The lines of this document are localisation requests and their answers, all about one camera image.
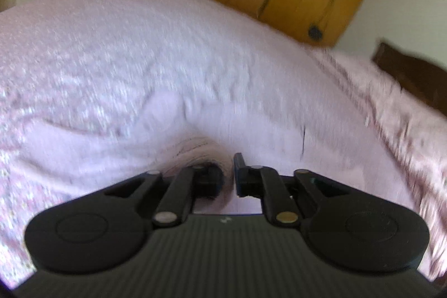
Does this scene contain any pink knitted sweater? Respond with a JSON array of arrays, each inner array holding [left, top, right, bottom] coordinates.
[[20, 89, 413, 215]]

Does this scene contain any pink floral bed sheet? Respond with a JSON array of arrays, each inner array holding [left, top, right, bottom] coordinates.
[[0, 0, 447, 288]]

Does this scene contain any black hanging bag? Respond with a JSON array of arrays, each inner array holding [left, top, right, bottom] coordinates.
[[308, 24, 324, 42]]

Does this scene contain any pink quilted blanket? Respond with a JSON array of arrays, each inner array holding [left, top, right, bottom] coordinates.
[[305, 46, 446, 281]]

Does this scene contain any dark wooden headboard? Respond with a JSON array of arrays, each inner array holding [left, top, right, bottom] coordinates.
[[372, 41, 447, 116]]

